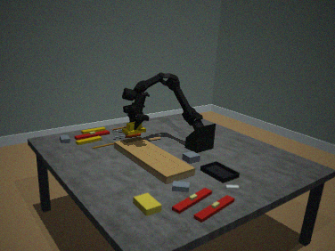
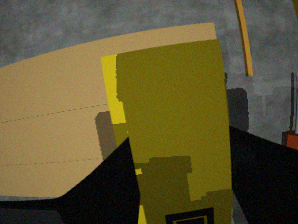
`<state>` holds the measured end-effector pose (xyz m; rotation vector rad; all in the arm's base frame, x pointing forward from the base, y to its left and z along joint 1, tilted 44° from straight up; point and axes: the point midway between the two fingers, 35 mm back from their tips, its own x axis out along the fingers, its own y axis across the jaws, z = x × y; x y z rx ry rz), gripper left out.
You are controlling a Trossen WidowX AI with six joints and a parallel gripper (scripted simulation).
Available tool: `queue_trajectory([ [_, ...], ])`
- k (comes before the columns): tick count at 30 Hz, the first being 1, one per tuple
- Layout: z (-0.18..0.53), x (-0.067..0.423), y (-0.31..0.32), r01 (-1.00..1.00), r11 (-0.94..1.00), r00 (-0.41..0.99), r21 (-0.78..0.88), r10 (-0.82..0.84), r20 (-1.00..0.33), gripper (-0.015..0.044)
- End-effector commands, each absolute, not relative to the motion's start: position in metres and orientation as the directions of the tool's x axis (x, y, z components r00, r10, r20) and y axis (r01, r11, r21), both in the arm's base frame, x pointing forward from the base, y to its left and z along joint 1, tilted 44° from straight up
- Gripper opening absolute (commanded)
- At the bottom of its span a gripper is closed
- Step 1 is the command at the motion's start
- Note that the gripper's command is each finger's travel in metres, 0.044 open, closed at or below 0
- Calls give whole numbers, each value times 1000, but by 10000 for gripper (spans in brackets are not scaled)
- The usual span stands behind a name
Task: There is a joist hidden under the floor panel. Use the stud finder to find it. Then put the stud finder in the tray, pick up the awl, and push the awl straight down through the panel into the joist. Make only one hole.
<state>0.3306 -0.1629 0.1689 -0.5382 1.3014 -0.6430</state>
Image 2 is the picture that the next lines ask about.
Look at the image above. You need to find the tan panel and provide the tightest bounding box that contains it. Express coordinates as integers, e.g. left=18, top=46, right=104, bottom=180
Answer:
left=0, top=23, right=217, bottom=197

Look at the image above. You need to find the thin orange-brown rod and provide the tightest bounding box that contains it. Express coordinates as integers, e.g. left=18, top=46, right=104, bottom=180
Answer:
left=234, top=0, right=254, bottom=77

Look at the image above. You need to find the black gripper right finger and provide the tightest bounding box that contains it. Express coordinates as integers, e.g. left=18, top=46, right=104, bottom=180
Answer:
left=229, top=125, right=298, bottom=224

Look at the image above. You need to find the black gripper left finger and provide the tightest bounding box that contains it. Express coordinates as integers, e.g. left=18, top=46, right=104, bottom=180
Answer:
left=0, top=137, right=140, bottom=224

